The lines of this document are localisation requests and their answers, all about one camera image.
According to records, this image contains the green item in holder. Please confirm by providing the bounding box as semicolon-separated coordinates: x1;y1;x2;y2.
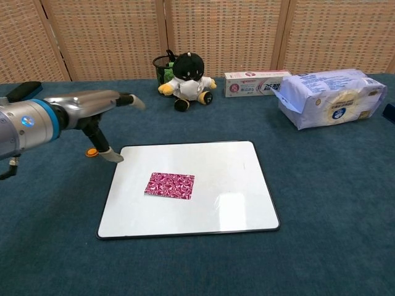
163;62;176;84

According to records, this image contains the black penguin plush toy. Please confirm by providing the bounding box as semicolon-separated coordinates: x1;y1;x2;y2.
157;52;217;112

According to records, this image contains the pink patterned cloth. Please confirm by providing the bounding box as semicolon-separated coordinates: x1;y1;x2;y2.
143;171;196;201

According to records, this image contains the black mesh pen holder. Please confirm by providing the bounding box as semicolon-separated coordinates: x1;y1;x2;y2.
152;49;177;98

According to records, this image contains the white tissue pack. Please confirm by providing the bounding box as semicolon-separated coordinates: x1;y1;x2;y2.
274;68;388;131

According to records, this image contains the white toothpaste box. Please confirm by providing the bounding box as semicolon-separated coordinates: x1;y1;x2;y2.
223;70;293;99

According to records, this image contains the dark blue object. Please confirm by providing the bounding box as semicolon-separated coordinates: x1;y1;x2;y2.
382;104;395;125

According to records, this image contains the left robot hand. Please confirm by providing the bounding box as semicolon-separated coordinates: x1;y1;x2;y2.
43;89;146;163

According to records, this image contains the white board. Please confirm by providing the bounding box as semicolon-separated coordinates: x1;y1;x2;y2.
97;141;281;241

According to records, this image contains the woven folding screen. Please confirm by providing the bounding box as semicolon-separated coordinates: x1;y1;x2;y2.
0;0;395;84

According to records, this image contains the black board eraser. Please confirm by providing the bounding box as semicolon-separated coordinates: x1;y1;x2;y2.
6;81;43;104

